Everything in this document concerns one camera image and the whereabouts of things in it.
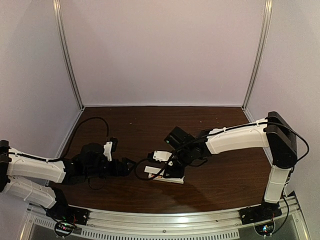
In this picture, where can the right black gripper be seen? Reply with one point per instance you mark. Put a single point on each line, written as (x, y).
(173, 173)

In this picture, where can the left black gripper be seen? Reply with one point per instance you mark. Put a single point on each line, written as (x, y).
(116, 172)

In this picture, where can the white remote control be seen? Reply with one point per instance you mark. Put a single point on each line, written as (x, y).
(168, 180)

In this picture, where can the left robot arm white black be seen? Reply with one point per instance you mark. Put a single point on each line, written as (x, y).
(94, 161)

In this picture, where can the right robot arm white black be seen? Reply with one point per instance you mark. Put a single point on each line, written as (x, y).
(271, 132)

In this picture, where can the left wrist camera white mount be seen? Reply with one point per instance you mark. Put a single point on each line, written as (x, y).
(110, 147)

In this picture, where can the front aluminium rail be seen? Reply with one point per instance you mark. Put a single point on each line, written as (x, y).
(210, 225)

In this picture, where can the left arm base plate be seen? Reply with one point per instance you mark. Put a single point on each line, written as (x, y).
(70, 214)

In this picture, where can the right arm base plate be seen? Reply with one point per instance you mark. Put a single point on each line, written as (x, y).
(259, 213)

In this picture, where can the left aluminium frame post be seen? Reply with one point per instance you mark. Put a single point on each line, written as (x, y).
(65, 52)

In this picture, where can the aluminium frame post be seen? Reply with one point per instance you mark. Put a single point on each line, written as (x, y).
(265, 27)
(65, 52)

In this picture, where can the right aluminium frame post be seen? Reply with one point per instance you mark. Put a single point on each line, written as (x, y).
(265, 27)

